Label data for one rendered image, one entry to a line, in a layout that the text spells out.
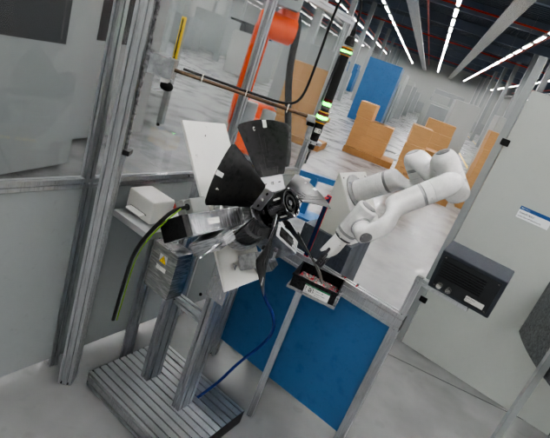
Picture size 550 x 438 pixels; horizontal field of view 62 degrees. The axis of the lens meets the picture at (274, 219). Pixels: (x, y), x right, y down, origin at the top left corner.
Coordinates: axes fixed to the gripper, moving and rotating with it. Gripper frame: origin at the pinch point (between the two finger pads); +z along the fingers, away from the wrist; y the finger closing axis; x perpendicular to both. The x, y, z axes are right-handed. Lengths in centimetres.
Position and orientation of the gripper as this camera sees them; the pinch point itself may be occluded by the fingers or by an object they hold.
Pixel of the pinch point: (321, 262)
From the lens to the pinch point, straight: 191.0
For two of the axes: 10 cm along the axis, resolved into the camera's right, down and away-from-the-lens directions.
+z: -5.4, 7.1, 4.5
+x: 6.4, 6.9, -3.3
